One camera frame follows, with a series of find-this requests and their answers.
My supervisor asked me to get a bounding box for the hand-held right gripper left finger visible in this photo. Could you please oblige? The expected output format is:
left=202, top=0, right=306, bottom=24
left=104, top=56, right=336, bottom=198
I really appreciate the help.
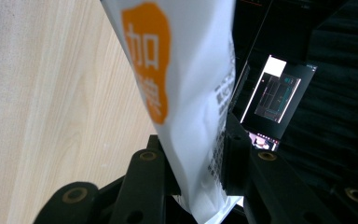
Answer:
left=108, top=133, right=182, bottom=224

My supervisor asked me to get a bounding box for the small lit screen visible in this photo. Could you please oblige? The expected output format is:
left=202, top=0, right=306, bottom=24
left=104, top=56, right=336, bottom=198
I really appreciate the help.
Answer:
left=248, top=131, right=281, bottom=153

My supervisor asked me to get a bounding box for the large computer monitor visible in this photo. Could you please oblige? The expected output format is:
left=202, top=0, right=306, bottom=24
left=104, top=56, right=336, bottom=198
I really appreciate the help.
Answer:
left=240, top=54, right=318, bottom=141

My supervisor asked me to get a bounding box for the blue and white bag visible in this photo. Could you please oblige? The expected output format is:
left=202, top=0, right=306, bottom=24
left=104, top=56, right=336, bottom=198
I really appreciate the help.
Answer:
left=100, top=0, right=244, bottom=224

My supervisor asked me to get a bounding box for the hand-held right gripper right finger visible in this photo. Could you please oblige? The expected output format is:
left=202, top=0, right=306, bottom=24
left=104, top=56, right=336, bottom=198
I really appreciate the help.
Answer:
left=219, top=112, right=343, bottom=224

